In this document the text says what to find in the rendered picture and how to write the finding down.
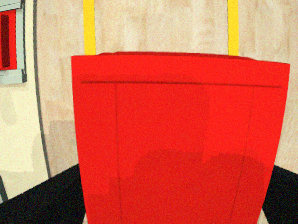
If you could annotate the yellow rectangular border strip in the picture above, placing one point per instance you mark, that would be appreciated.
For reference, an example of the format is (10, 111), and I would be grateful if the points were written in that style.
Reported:
(90, 39)

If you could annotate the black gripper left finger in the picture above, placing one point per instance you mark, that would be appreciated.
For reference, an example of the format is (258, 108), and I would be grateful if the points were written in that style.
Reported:
(58, 200)

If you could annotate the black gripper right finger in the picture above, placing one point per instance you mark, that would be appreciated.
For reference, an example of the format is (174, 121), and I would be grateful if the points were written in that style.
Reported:
(281, 202)

